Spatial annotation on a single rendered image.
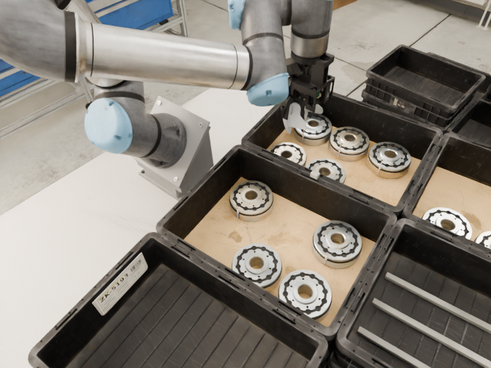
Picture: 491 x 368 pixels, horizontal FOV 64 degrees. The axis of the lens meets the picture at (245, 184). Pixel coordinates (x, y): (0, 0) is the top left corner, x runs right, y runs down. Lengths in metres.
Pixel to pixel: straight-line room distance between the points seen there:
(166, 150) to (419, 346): 0.71
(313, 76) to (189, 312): 0.54
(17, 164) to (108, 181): 1.39
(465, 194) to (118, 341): 0.84
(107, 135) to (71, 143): 1.65
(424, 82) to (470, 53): 1.37
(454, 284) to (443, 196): 0.23
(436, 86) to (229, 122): 1.04
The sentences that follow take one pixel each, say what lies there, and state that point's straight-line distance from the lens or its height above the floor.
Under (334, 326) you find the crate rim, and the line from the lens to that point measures 0.71.
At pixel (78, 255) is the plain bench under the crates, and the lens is 1.13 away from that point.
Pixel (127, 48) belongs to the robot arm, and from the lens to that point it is 0.62.
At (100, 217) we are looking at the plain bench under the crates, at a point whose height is 0.70.
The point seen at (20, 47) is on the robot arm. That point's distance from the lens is 0.61.
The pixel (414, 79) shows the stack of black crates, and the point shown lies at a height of 0.49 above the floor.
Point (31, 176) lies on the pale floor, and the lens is 2.49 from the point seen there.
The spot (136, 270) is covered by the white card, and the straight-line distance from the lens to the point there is 0.83.
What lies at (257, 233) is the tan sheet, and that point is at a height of 0.83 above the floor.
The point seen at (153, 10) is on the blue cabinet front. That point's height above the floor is 0.41.
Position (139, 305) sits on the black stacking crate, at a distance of 0.86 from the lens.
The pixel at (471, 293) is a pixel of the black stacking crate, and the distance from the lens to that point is 0.93.
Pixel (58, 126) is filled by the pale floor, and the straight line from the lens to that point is 2.75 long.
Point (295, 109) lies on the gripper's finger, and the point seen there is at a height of 1.02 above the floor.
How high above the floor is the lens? 1.58
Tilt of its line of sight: 49 degrees down
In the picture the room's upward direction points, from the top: 3 degrees counter-clockwise
